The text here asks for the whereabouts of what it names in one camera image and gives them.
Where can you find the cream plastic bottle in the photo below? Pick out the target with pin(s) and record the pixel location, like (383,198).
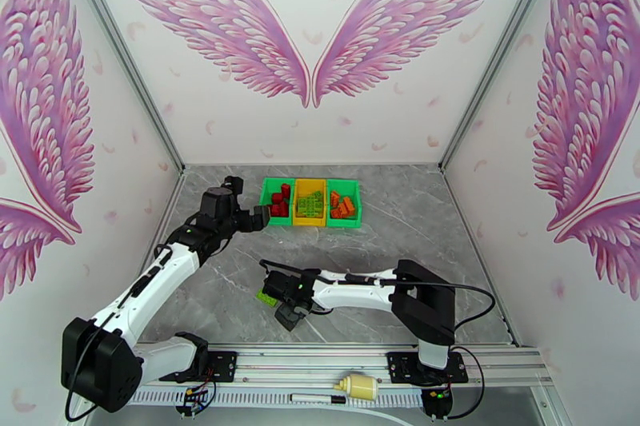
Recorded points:
(362,387)

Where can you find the yellow plastic bin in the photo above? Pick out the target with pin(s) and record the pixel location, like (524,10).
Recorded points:
(310,222)

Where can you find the aluminium frame post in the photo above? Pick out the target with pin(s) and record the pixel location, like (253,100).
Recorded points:
(123,55)
(498,55)

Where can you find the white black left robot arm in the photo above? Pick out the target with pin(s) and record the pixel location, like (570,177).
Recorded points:
(150,285)

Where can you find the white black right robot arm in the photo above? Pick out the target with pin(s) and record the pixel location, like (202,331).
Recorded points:
(350,292)

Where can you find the black white marker pen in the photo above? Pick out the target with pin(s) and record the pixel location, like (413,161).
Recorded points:
(315,398)

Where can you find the black controller box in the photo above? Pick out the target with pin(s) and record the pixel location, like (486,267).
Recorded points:
(436,404)

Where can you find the aluminium mounting rail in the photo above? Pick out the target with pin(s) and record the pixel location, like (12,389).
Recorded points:
(310,364)

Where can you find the lime green long lego brick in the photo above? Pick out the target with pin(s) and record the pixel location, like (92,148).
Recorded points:
(316,198)

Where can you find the aluminium floor strip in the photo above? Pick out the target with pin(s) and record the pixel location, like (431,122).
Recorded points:
(172,200)
(461,210)

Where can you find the green plastic bin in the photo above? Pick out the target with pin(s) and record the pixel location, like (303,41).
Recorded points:
(345,223)
(277,222)

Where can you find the red studded lego brick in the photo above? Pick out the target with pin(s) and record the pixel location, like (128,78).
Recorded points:
(274,211)

